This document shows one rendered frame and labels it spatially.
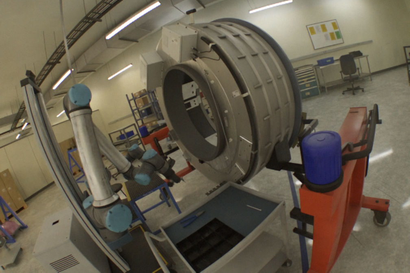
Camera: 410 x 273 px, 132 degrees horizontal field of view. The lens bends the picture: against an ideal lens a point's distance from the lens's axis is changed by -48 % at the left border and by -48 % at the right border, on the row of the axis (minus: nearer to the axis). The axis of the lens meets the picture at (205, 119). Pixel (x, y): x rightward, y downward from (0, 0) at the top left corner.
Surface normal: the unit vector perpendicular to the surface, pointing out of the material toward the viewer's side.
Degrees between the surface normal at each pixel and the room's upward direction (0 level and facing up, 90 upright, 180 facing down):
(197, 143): 33
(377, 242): 0
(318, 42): 90
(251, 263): 0
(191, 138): 46
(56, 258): 90
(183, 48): 133
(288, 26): 90
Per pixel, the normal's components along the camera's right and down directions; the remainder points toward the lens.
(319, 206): -0.79, 0.37
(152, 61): 0.24, -0.55
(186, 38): 0.61, 0.61
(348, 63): -0.64, 0.48
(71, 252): 0.58, -0.05
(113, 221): 0.85, -0.11
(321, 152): -0.57, 0.34
